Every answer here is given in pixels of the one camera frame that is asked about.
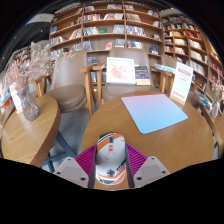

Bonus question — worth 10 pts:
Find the large wooden bookshelf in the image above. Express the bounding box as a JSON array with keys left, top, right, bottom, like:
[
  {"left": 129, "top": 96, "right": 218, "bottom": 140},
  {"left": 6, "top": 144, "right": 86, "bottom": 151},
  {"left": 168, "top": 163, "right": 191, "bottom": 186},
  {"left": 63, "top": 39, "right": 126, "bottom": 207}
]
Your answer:
[{"left": 49, "top": 1, "right": 161, "bottom": 68}]

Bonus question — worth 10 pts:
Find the paper sign on wooden stand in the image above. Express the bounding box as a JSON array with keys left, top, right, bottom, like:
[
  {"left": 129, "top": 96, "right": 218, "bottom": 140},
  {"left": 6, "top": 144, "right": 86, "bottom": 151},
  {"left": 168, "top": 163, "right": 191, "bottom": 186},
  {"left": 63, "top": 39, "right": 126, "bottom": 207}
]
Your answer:
[{"left": 169, "top": 61, "right": 194, "bottom": 106}]

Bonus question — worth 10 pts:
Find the white and orange computer mouse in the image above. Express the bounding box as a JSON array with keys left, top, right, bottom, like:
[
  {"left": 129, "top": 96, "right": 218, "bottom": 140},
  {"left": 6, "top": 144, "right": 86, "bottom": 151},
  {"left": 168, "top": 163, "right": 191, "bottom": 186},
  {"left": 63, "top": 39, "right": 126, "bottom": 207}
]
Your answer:
[{"left": 95, "top": 132, "right": 128, "bottom": 185}]

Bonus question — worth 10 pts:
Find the colourful magazine stack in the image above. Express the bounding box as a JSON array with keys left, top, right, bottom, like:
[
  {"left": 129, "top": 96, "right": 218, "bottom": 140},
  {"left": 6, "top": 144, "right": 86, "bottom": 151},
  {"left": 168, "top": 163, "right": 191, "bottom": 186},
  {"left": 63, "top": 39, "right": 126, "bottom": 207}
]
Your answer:
[{"left": 194, "top": 89, "right": 213, "bottom": 110}]

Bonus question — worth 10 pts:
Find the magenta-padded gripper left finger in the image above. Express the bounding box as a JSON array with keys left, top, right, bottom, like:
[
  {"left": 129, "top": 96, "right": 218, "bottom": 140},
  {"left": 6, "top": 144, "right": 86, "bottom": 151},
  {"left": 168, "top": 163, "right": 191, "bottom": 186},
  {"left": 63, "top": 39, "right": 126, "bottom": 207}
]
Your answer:
[{"left": 53, "top": 144, "right": 98, "bottom": 190}]

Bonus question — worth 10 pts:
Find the white framed picture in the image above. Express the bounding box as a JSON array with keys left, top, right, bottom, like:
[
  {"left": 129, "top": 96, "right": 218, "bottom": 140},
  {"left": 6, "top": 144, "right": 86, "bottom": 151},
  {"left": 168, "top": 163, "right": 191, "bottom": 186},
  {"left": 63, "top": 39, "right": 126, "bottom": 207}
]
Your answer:
[{"left": 105, "top": 56, "right": 137, "bottom": 85}]

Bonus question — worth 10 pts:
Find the round wooden side table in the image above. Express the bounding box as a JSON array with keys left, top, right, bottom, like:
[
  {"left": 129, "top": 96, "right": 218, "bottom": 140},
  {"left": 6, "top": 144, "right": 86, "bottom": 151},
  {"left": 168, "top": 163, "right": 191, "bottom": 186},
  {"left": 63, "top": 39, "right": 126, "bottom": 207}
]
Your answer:
[
  {"left": 199, "top": 104, "right": 224, "bottom": 151},
  {"left": 0, "top": 103, "right": 16, "bottom": 134},
  {"left": 0, "top": 95, "right": 76, "bottom": 169}
]

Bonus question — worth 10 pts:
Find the blue-pink gradient mouse pad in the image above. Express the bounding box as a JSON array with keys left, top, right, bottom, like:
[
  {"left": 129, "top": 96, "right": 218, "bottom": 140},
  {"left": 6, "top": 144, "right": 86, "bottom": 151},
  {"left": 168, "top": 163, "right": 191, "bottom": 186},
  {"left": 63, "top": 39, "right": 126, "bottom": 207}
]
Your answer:
[{"left": 120, "top": 93, "right": 189, "bottom": 135}]

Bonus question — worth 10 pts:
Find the orange book display table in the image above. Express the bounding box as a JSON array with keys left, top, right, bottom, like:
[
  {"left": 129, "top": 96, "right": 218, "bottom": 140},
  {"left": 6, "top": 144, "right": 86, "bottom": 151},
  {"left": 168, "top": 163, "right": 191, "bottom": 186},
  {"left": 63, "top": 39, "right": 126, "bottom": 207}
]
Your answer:
[{"left": 0, "top": 74, "right": 13, "bottom": 111}]

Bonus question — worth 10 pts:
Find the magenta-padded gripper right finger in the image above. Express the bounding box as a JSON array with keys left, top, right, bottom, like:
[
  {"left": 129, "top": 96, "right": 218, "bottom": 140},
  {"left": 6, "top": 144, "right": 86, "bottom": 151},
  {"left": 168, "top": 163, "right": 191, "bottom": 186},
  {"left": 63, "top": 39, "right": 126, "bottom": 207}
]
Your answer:
[{"left": 124, "top": 143, "right": 171, "bottom": 189}]

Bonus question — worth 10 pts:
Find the tall wooden bookshelf with posters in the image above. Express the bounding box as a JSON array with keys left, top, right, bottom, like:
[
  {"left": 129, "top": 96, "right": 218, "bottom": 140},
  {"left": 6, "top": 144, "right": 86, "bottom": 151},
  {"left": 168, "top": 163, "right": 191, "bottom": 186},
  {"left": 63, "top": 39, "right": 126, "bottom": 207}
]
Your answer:
[{"left": 159, "top": 14, "right": 224, "bottom": 111}]

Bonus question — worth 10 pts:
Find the dark book with yellow band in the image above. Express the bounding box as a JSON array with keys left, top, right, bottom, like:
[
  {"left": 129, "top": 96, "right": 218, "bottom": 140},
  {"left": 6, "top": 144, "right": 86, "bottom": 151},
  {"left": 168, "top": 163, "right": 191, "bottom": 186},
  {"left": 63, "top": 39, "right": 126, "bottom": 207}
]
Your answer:
[{"left": 134, "top": 65, "right": 152, "bottom": 86}]

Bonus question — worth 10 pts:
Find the glass vase with pink blossoms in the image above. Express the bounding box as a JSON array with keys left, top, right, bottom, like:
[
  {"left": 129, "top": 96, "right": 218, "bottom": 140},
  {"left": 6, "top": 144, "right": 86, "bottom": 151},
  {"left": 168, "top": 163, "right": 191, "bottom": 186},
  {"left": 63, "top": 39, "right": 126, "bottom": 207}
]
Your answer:
[{"left": 3, "top": 43, "right": 68, "bottom": 122}]

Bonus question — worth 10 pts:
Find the light blue book stack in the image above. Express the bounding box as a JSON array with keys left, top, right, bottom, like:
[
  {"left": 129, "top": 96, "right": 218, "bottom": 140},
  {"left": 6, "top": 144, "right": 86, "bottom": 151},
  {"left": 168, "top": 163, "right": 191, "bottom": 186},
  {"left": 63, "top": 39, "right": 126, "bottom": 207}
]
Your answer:
[{"left": 153, "top": 63, "right": 178, "bottom": 75}]

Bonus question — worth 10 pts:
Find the white hanging ceiling sign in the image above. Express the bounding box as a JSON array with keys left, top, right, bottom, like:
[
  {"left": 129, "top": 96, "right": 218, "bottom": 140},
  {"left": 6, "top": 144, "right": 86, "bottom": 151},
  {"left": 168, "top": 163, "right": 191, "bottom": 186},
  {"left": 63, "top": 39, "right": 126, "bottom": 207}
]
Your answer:
[{"left": 26, "top": 13, "right": 54, "bottom": 25}]

